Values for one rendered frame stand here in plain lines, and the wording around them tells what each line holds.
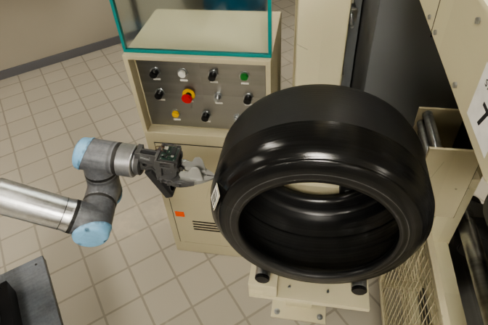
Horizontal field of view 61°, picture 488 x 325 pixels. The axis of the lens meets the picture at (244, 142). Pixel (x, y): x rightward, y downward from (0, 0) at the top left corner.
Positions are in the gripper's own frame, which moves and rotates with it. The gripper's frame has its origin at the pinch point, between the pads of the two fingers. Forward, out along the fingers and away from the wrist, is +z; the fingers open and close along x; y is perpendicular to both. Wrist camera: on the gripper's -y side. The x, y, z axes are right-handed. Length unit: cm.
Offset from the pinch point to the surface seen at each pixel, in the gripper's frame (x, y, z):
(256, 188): -11.7, 12.6, 13.4
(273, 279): -8.2, -32.6, 21.5
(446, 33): -6, 52, 41
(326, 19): 26, 36, 24
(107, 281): 26, -129, -63
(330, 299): -9, -37, 40
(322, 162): -10.7, 23.0, 26.3
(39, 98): 183, -143, -193
